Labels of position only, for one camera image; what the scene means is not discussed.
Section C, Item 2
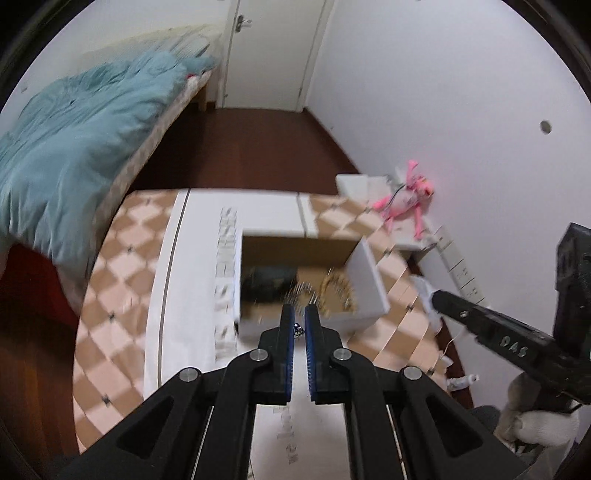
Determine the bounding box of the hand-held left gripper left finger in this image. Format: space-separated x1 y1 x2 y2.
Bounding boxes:
55 304 297 480

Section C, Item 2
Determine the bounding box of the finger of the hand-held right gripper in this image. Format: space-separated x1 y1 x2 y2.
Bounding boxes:
431 289 497 344

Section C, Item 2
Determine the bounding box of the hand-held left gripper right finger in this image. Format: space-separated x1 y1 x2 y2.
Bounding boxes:
303 305 532 480

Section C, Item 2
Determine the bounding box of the thick silver chain bracelet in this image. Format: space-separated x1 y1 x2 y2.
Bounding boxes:
284 281 321 305

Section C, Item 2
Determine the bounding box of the black smart band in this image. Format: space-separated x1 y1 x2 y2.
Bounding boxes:
242 266 298 303

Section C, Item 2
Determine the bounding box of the wooden bead bracelet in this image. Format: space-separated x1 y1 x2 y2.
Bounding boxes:
316 272 358 317

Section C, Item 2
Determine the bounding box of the cardboard box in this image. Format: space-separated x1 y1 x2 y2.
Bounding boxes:
237 225 392 343

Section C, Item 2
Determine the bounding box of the person's right hand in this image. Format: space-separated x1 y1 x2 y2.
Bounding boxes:
513 408 580 445

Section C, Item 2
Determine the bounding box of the white plastic bag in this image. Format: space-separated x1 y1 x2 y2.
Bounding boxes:
408 275 445 333

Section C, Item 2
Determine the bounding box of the small clear bottle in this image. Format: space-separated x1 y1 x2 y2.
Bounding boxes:
444 373 482 391

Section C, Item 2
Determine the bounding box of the checkered printed tablecloth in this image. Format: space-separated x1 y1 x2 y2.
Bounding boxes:
73 188 456 480

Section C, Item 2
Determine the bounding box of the pink plush toy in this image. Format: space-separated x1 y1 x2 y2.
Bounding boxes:
372 160 437 241

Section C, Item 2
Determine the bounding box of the light blue blanket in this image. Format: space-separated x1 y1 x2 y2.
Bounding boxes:
0 48 218 280

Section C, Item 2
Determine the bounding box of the white door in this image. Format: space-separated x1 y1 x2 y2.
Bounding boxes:
216 0 334 113

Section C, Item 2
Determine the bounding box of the striped pillow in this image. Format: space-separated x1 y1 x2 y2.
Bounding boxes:
152 23 222 77

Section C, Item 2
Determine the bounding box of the white wall socket panel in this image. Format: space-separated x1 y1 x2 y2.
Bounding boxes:
438 225 491 309

